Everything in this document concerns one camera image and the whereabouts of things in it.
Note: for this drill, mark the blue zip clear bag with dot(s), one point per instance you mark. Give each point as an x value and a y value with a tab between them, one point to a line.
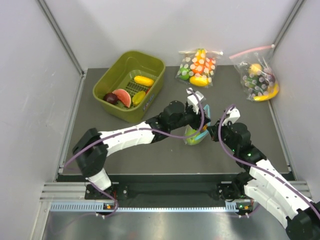
207	110

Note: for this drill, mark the olive green plastic bin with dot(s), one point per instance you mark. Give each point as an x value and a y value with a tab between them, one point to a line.
121	76

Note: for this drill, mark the yellow fake banana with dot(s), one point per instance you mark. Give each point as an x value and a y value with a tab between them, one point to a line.
271	92

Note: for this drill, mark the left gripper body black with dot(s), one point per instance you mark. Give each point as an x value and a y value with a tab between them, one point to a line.
192	119

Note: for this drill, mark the left aluminium frame post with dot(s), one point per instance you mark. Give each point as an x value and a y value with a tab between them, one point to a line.
60	35

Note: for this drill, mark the green fake apple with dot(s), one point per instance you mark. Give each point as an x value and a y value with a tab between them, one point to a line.
192	138

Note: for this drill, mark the pink zip polka bag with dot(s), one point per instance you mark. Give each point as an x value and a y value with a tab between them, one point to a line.
256	74

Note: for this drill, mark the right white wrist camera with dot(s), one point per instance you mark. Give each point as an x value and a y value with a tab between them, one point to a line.
231	116

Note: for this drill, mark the fake watermelon slice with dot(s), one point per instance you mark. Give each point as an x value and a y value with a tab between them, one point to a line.
123	96

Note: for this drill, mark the aluminium frame post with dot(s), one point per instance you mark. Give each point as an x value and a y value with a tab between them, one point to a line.
298	4
60	35

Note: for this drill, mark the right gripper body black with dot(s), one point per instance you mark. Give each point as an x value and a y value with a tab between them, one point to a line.
215	136

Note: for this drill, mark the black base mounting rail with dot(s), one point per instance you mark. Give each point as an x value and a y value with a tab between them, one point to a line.
125	187

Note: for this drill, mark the dark red fake apple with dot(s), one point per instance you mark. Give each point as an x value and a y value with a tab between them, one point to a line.
111	98

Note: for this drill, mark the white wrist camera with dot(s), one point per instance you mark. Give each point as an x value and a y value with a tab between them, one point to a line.
194	99
231	116

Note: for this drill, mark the grey slotted cable duct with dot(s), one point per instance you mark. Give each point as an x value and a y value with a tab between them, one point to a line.
103	207

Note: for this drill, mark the yellow fake lemon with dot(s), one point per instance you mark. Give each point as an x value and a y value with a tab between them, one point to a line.
199	81

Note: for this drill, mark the polka dot zip bag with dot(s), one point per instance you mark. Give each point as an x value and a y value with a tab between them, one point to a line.
199	62

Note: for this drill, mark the right aluminium frame post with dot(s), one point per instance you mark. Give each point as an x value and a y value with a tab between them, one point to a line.
298	4

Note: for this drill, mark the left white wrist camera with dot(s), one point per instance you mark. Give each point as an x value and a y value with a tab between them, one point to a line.
194	99

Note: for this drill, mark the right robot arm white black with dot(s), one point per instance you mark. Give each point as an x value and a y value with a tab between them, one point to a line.
260	181

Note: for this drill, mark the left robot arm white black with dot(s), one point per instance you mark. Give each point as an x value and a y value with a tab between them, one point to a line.
92	150

